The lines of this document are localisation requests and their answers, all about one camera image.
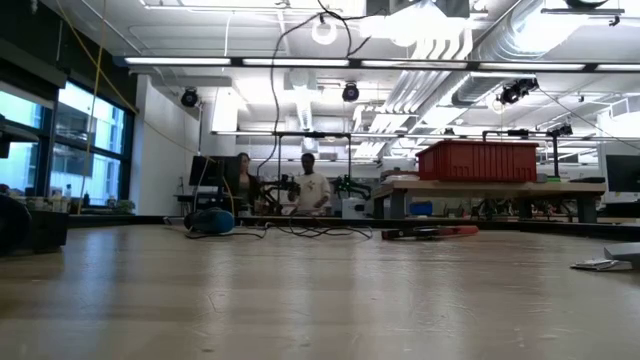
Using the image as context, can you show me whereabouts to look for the black background station frame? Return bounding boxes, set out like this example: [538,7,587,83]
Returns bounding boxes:
[272,131,354,201]

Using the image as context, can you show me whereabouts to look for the white flat packet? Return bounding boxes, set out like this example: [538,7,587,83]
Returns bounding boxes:
[570,258,634,273]

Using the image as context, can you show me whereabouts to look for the yellow hanging cable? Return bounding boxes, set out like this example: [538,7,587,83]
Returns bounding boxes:
[76,0,109,216]

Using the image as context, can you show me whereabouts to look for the white appliance box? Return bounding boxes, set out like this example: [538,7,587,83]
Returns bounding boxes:
[341,197,372,220]

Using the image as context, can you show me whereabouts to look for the grey flat box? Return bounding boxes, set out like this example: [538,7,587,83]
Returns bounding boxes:
[603,243,640,270]

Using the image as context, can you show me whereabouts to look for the silver ventilation duct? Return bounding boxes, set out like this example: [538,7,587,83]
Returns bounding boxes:
[469,0,571,64]

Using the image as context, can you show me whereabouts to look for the red and black hand tool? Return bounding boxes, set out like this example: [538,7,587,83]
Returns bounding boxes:
[382,224,480,240]

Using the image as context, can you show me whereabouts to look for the blue round speaker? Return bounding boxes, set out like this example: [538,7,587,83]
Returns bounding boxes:
[183,209,236,236]

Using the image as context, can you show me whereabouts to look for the white cable ring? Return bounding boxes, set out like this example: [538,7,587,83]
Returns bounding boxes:
[311,19,339,46]

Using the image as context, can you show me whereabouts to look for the person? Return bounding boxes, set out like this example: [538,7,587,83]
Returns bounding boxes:
[289,152,333,216]
[234,152,262,216]

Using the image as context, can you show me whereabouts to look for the wooden workbench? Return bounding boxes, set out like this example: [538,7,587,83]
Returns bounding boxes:
[372,179,607,224]

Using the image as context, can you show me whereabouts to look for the black ceiling device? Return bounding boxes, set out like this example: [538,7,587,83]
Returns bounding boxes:
[497,78,540,106]

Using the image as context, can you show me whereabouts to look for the red plastic bin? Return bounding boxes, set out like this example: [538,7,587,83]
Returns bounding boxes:
[416,140,540,183]

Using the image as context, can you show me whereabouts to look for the black computer monitor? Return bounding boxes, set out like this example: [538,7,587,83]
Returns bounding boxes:
[604,154,640,194]
[188,155,244,189]

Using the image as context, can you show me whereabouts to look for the black cord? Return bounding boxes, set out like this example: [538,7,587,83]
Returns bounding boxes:
[184,0,401,240]

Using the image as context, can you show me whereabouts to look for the black frame pole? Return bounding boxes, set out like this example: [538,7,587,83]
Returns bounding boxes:
[113,56,640,72]

